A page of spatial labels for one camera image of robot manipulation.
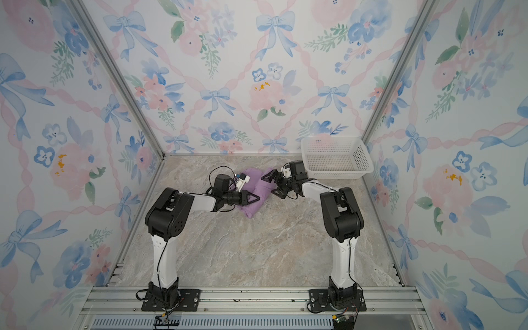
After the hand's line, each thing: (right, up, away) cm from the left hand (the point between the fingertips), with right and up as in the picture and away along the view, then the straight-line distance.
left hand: (260, 198), depth 96 cm
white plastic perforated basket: (+44, +22, +25) cm, 55 cm away
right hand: (+3, +7, +2) cm, 8 cm away
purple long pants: (-1, +5, 0) cm, 5 cm away
